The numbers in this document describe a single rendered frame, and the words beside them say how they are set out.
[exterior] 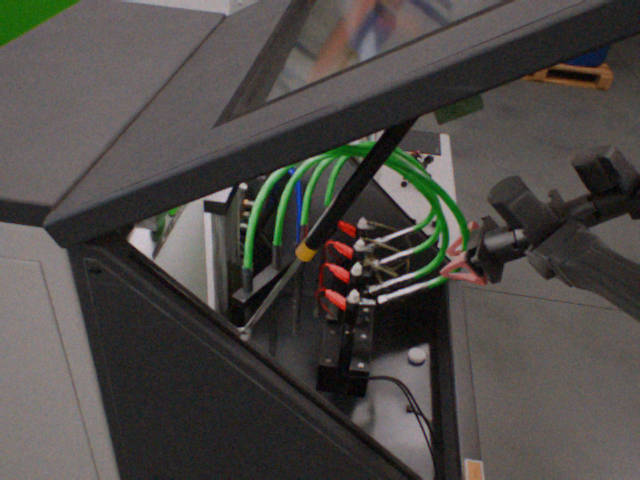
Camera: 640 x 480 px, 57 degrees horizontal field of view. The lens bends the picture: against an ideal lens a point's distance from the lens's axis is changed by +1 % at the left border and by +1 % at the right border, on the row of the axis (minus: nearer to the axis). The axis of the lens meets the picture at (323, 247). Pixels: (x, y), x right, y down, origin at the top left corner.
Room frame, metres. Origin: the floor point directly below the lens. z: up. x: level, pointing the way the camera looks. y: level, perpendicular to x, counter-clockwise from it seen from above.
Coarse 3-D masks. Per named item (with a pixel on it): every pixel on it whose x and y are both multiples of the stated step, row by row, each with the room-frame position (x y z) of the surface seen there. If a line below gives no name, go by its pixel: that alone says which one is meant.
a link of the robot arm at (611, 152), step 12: (600, 144) 0.90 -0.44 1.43; (612, 144) 0.88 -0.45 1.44; (576, 156) 0.91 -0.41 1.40; (588, 156) 0.88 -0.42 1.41; (600, 156) 0.86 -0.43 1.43; (612, 156) 0.86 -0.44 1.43; (624, 156) 0.87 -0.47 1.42; (576, 168) 0.88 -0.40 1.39; (588, 168) 0.86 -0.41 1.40; (600, 168) 0.86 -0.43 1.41; (612, 168) 0.85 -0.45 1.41; (624, 168) 0.86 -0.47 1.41; (588, 180) 0.86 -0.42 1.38; (600, 180) 0.86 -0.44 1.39; (612, 180) 0.85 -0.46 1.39; (624, 180) 0.84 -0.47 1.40; (636, 180) 0.86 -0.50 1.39; (624, 192) 0.84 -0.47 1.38; (636, 192) 0.85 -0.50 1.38; (624, 204) 0.82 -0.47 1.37; (636, 204) 0.80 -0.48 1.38; (636, 216) 0.81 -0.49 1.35
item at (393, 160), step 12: (348, 144) 0.81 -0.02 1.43; (288, 168) 0.81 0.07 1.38; (408, 168) 0.80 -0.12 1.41; (276, 180) 0.82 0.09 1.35; (420, 180) 0.80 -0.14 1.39; (432, 180) 0.80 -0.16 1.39; (264, 192) 0.82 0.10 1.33; (444, 192) 0.80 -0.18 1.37; (456, 204) 0.80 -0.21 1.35; (252, 216) 0.82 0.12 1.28; (456, 216) 0.80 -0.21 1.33; (252, 228) 0.82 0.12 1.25; (468, 228) 0.80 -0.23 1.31; (252, 240) 0.82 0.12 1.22; (468, 240) 0.79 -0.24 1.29; (252, 252) 0.82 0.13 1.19
